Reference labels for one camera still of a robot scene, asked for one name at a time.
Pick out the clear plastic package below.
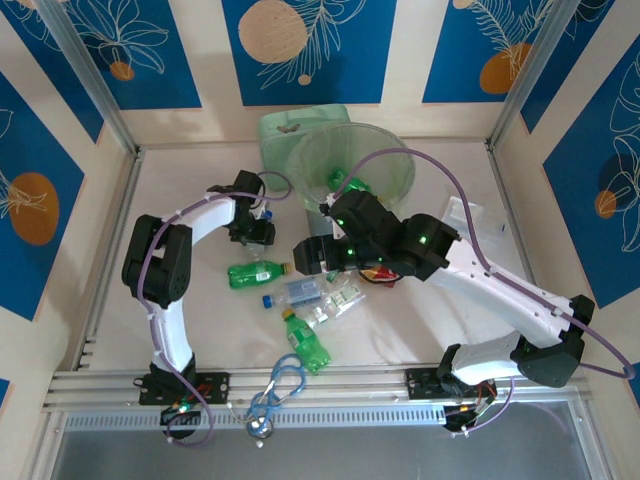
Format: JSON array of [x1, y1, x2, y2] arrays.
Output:
[[442, 196, 507, 251]]

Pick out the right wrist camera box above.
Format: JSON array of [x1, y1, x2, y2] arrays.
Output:
[[319, 192, 347, 240]]

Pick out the grey metal panel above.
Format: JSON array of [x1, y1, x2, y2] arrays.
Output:
[[47, 399, 614, 480]]

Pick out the grey slotted cable duct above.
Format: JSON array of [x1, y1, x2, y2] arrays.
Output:
[[62, 403, 449, 432]]

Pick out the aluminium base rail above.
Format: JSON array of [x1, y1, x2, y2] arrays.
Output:
[[42, 360, 594, 412]]

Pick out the green plastic bottle yellow cap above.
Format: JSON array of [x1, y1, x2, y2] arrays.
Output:
[[227, 259, 294, 291], [281, 308, 332, 375], [327, 168, 374, 195]]

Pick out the black electronics module with wires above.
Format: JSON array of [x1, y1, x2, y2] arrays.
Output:
[[159, 403, 204, 441], [442, 402, 496, 434]]

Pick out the aluminium frame post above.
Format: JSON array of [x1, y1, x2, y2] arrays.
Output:
[[485, 0, 585, 150], [35, 0, 140, 156]]

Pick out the clear bottle green white label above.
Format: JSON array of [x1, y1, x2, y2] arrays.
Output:
[[305, 283, 368, 327]]

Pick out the clear bottle grey-blue label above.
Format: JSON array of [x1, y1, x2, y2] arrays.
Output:
[[262, 277, 326, 309]]

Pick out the blue stethoscope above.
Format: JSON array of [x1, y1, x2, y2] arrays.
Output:
[[244, 352, 306, 449]]

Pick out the aluminium side rail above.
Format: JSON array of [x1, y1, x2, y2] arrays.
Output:
[[74, 147, 146, 371], [487, 143, 564, 362]]

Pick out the light green case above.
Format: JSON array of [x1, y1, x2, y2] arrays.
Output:
[[257, 103, 352, 194]]

